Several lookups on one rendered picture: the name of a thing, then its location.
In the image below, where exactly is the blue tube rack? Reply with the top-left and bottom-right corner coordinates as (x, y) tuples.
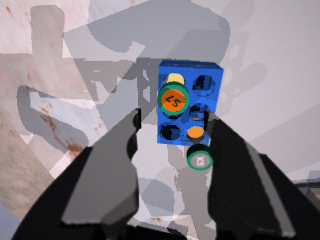
(157, 60), (224, 146)

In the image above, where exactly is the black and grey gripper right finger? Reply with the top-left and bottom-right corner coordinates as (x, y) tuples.
(203, 110), (320, 240)

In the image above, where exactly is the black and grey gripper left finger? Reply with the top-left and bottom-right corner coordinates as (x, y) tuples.
(11, 108), (141, 240)

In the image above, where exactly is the grey bench mat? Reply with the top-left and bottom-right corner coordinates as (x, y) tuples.
(62, 0), (320, 240)

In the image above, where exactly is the beige bucket adapter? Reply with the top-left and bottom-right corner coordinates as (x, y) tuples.
(307, 188), (320, 212)

